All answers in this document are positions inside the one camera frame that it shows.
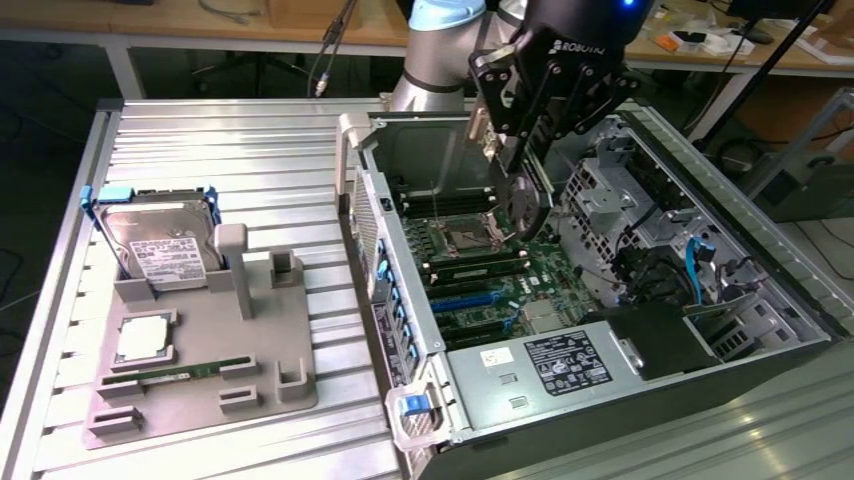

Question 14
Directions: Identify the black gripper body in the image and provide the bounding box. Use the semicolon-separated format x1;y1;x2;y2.
511;0;647;76

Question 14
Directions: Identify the green graphics card black shroud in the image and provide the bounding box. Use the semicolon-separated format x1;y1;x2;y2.
468;117;555;244

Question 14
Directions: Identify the silver disk bay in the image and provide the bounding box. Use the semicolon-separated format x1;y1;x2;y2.
557;134;668;246

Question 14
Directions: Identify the white plastic part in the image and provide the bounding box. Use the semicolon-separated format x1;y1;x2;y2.
669;28;755;55

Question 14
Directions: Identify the black monitor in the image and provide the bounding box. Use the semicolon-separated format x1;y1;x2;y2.
723;0;835;45

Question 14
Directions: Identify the CPU socket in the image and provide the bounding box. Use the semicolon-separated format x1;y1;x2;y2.
432;215;509;257

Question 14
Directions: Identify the black tripod pole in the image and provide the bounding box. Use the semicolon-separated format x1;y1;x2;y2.
683;0;840;139

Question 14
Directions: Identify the wooden box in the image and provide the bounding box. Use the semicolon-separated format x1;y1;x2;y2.
265;0;365;30

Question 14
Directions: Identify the green motherboard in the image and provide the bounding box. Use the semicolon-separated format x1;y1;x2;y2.
397;189;619;351

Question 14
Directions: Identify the green RAM stick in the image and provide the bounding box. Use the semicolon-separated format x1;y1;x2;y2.
104;363;225;387
424;257;529;286

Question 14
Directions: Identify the black office chair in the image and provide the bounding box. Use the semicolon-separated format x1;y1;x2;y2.
190;49;328;99

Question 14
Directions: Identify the dark gray floor cabinet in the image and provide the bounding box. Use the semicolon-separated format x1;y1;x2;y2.
756;154;854;224

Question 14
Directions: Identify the silver chipset heatsink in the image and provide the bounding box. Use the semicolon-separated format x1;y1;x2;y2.
521;301;563;335

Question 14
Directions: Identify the hard disk blue carrier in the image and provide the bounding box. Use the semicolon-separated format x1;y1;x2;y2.
77;184;225;294

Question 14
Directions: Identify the gray power supply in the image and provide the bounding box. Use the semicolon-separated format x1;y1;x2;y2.
443;321;649;434

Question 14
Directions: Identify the open black PC case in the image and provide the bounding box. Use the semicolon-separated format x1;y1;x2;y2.
335;108;847;480

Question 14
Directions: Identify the gray parts rack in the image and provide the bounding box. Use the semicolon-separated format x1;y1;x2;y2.
80;223;320;451

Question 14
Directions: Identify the silver CPU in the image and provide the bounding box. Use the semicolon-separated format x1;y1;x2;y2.
113;315;172;362

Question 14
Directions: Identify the wooden desk white frame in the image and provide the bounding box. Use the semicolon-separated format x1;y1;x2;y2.
625;0;854;144
0;0;409;100

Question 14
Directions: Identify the hanging cable with plug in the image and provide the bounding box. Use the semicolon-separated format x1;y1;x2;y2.
312;0;360;100

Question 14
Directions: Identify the blue wire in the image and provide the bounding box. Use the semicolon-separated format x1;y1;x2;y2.
683;233;716;307

